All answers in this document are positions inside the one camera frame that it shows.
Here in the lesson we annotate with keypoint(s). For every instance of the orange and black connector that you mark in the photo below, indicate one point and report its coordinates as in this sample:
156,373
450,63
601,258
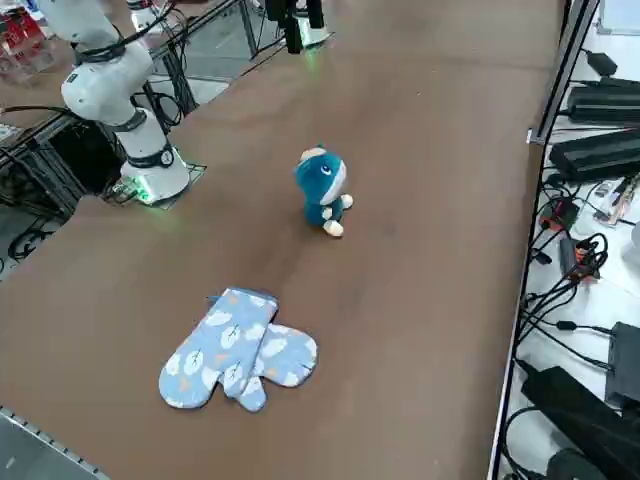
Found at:
580,265

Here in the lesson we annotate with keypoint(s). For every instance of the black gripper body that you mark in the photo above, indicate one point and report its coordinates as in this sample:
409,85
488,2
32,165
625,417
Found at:
275,9

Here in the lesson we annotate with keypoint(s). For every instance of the black metal frame rack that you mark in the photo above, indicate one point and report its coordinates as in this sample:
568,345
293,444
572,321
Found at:
85,150

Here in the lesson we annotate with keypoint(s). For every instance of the grey aluminium table rail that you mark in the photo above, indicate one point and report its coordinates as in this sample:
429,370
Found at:
50,441

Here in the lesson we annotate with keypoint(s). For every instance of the small black power adapter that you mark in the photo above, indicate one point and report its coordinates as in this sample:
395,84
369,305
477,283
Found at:
602,62

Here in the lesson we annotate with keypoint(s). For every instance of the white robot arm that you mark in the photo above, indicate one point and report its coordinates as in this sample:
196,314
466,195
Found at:
100,85
315,36

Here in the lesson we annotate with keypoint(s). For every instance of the small blue plush doll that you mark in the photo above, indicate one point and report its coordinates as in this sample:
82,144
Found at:
315,185

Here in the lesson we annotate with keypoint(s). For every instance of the black power supply brick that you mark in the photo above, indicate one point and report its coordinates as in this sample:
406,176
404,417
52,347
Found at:
595,152
605,100

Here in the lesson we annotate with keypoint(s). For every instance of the red and black device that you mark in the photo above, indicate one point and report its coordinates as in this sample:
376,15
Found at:
562,212

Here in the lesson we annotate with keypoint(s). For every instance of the blue cloud-print oven mitt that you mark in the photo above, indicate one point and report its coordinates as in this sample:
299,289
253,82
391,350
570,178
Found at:
290,355
210,350

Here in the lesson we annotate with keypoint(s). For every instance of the clear acrylic shelf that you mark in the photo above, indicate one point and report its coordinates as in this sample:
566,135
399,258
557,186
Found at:
25,50

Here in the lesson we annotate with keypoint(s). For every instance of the grey aluminium post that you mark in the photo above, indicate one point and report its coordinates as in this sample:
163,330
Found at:
560,75

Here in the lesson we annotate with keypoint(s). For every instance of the printed paper packet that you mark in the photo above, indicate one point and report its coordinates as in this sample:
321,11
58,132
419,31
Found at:
617,200

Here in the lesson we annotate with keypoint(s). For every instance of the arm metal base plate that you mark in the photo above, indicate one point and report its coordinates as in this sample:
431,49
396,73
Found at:
196,169

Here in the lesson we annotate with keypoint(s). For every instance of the black box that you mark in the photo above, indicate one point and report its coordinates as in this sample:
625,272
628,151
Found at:
625,360

